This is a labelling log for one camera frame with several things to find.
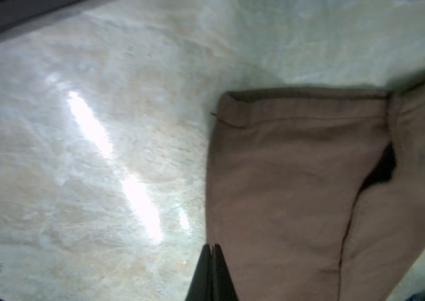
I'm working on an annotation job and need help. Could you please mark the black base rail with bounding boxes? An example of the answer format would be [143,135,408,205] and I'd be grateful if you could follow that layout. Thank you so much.
[0,1,110,43]

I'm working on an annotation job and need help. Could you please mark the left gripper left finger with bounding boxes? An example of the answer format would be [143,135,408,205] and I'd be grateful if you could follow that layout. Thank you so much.
[185,244,213,301]

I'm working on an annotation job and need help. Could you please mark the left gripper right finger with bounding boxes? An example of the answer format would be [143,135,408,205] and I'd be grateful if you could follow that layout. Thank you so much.
[212,244,239,301]

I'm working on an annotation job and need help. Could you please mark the brown trousers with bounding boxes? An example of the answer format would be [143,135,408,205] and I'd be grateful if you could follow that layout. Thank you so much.
[206,73,425,300]

